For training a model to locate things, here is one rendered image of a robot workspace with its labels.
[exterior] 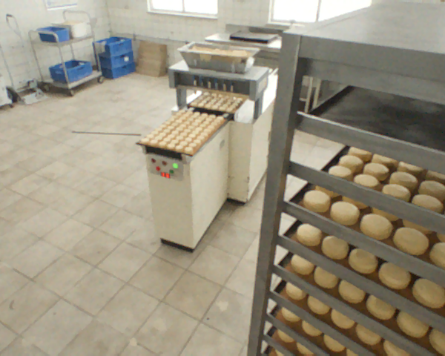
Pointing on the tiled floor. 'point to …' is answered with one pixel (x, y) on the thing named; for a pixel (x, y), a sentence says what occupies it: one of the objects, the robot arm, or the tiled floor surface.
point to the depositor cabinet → (245, 146)
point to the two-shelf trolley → (64, 61)
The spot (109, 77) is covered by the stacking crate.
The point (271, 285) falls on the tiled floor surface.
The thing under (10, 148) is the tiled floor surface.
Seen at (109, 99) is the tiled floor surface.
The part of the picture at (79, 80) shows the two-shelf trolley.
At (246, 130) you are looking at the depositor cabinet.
